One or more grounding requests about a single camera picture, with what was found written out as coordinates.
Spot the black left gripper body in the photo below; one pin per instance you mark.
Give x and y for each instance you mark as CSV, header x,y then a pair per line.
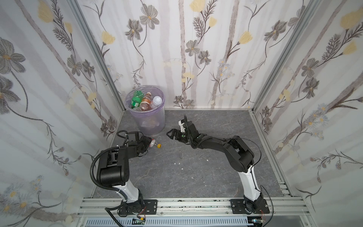
x,y
146,143

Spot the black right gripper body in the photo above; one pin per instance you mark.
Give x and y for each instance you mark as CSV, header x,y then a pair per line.
x,y
181,135

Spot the brown Nescafe bottle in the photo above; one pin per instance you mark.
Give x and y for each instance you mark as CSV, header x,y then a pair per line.
x,y
145,104

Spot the green soda bottle yellow cap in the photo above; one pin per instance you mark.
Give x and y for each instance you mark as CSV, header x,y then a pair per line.
x,y
136,99

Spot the red label cola bottle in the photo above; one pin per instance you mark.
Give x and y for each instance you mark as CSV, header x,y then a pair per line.
x,y
154,144

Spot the white bottle red cap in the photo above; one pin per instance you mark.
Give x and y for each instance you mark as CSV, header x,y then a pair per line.
x,y
156,102

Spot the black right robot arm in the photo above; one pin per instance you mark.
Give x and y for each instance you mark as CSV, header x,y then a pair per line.
x,y
240,158

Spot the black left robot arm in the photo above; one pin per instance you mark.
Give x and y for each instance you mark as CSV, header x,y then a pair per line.
x,y
110,170

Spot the purple lined mesh trash bin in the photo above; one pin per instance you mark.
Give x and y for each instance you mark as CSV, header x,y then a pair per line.
x,y
149,122

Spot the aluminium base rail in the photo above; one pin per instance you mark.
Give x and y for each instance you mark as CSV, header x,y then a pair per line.
x,y
189,207

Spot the white cable duct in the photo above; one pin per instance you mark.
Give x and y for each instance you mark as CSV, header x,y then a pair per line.
x,y
186,222

